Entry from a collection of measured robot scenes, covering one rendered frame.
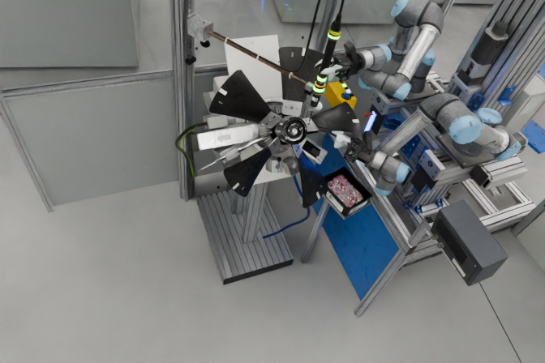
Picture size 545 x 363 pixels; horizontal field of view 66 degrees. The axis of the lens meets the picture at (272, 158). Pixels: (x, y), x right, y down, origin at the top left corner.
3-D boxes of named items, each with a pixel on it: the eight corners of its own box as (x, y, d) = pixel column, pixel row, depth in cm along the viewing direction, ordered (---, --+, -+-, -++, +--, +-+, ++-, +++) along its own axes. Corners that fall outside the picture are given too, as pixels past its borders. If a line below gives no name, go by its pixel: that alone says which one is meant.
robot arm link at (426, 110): (437, 77, 171) (354, 155, 195) (453, 95, 165) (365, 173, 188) (450, 86, 179) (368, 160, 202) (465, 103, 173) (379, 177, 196)
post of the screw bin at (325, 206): (300, 260, 276) (329, 186, 215) (303, 258, 277) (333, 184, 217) (303, 264, 275) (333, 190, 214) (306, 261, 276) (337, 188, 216)
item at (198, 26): (185, 33, 193) (185, 17, 186) (195, 27, 197) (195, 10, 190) (203, 43, 190) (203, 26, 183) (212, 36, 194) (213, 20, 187)
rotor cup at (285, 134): (263, 121, 186) (274, 123, 174) (290, 106, 190) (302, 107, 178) (276, 150, 190) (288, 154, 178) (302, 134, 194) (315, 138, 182)
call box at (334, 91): (323, 97, 236) (327, 82, 228) (338, 94, 239) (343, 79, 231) (336, 117, 226) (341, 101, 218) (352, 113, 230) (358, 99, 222)
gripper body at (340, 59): (338, 83, 170) (361, 76, 175) (344, 66, 163) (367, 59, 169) (327, 71, 174) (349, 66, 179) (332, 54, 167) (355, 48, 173)
